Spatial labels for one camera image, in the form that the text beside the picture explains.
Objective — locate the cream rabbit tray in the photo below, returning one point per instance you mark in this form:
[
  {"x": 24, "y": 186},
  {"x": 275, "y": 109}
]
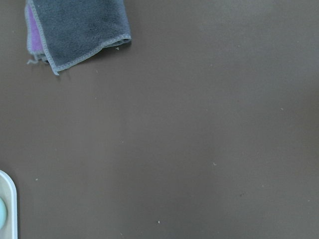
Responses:
[{"x": 8, "y": 208}]

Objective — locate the grey folded cloth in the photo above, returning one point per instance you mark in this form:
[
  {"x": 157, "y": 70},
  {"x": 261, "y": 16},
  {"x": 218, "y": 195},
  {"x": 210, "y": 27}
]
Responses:
[{"x": 67, "y": 32}]

